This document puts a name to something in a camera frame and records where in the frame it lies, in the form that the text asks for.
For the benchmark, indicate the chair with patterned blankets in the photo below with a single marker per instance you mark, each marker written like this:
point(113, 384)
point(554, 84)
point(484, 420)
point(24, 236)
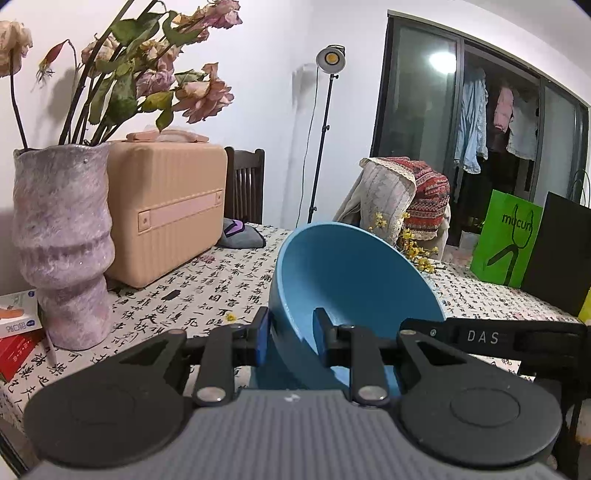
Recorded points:
point(346, 210)

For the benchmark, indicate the yellow flower branch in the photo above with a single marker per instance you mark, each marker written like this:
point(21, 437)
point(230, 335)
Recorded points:
point(415, 254)

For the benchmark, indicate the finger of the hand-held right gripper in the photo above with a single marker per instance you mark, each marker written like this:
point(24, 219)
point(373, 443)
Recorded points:
point(427, 331)

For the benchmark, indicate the dried pink roses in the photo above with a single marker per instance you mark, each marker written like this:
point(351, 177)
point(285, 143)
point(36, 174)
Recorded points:
point(138, 83)

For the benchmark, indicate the yellow-green snack box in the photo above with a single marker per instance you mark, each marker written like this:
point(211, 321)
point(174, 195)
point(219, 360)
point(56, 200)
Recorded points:
point(585, 307)

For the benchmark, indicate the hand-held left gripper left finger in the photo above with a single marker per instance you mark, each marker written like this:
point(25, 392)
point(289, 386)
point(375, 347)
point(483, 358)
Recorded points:
point(262, 337)

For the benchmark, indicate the hanging pink garment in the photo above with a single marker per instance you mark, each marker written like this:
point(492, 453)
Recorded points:
point(503, 106)

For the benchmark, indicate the white and blue box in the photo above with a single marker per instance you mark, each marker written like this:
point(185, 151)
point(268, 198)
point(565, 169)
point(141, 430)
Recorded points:
point(18, 314)

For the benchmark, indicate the studio light on stand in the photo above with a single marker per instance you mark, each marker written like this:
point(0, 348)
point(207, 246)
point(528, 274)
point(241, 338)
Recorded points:
point(331, 57)

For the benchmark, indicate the green paper bag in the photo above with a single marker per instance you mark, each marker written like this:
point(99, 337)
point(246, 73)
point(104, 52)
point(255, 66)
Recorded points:
point(503, 249)

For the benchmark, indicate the grey purple pouch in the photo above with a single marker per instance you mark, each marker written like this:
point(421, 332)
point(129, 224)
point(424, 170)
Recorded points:
point(240, 233)

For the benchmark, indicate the dark sliding glass door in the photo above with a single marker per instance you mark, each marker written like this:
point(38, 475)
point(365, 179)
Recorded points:
point(415, 115)

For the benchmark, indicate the dark wooden chair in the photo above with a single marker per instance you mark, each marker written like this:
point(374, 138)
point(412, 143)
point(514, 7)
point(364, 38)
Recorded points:
point(244, 184)

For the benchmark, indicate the hanging white garment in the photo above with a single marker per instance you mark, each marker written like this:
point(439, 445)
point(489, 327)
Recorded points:
point(524, 129)

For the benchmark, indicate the black paper bag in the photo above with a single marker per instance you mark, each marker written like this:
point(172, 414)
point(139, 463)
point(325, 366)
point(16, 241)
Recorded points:
point(554, 258)

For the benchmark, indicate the blue bowl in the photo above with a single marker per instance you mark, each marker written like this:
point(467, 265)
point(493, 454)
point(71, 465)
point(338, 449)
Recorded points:
point(360, 286)

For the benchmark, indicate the red box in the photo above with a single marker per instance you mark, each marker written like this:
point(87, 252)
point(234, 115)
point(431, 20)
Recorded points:
point(18, 353)

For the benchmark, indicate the hanging light blue shirt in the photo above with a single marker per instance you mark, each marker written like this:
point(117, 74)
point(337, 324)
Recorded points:
point(471, 124)

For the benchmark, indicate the pink small suitcase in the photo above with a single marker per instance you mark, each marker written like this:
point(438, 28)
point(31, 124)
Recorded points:
point(166, 207)

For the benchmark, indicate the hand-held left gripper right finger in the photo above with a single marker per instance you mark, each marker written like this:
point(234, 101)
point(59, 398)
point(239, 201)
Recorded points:
point(322, 337)

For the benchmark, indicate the lilac grey vase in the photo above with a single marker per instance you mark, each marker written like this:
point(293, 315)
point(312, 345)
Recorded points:
point(64, 254)

